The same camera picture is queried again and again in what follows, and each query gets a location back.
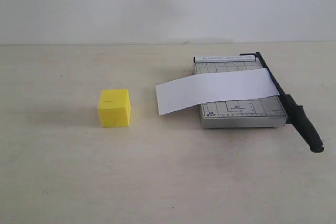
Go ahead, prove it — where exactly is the grey paper cutter base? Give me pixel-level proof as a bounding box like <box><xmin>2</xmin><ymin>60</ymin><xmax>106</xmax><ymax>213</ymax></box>
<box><xmin>194</xmin><ymin>53</ymin><xmax>287</xmax><ymax>129</ymax></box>

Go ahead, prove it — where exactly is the yellow cube block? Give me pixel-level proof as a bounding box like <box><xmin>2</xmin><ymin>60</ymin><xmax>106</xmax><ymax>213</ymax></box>
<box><xmin>97</xmin><ymin>89</ymin><xmax>131</xmax><ymax>127</ymax></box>

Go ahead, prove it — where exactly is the white paper sheet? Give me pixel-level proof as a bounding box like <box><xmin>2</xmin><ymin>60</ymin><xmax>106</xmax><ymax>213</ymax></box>
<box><xmin>155</xmin><ymin>68</ymin><xmax>279</xmax><ymax>115</ymax></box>

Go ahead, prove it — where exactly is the black cutter blade arm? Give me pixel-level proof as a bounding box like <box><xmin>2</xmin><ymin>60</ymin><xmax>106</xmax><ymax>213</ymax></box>
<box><xmin>240</xmin><ymin>52</ymin><xmax>324</xmax><ymax>153</ymax></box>

